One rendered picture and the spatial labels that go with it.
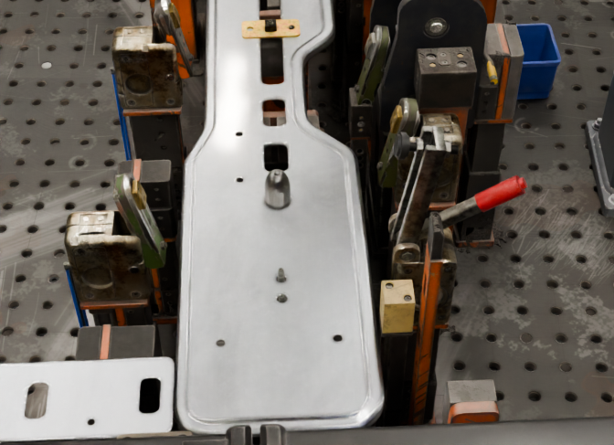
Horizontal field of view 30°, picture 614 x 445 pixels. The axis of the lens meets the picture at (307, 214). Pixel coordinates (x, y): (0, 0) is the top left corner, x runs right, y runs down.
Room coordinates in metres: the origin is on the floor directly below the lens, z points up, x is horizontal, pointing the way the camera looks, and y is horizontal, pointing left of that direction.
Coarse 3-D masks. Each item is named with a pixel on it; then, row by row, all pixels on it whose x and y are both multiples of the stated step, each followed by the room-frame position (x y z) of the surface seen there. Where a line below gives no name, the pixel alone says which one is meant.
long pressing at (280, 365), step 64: (256, 0) 1.38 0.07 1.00; (320, 0) 1.37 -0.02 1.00; (256, 64) 1.23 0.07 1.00; (256, 128) 1.10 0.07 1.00; (192, 192) 0.98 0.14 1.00; (256, 192) 0.98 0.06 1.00; (320, 192) 0.98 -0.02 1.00; (192, 256) 0.87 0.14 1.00; (256, 256) 0.87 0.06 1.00; (320, 256) 0.87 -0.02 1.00; (192, 320) 0.78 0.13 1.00; (256, 320) 0.78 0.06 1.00; (320, 320) 0.78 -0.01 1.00; (192, 384) 0.69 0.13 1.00; (256, 384) 0.69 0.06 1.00; (320, 384) 0.69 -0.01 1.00
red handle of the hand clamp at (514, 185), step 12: (504, 180) 0.86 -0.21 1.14; (516, 180) 0.85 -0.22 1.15; (480, 192) 0.85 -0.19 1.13; (492, 192) 0.84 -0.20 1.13; (504, 192) 0.84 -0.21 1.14; (516, 192) 0.84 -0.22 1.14; (468, 204) 0.85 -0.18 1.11; (480, 204) 0.84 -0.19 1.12; (492, 204) 0.84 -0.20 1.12; (444, 216) 0.84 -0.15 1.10; (456, 216) 0.84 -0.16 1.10; (468, 216) 0.84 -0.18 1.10
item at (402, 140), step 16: (432, 128) 0.86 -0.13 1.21; (400, 144) 0.84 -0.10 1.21; (416, 144) 0.84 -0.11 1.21; (432, 144) 0.84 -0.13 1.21; (448, 144) 0.84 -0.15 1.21; (416, 160) 0.86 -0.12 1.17; (432, 160) 0.83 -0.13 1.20; (416, 176) 0.86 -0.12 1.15; (432, 176) 0.83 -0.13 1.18; (416, 192) 0.83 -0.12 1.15; (432, 192) 0.83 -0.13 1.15; (400, 208) 0.86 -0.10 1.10; (416, 208) 0.83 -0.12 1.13; (400, 224) 0.85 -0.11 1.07; (416, 224) 0.83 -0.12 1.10; (400, 240) 0.83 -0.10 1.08; (416, 240) 0.83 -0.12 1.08
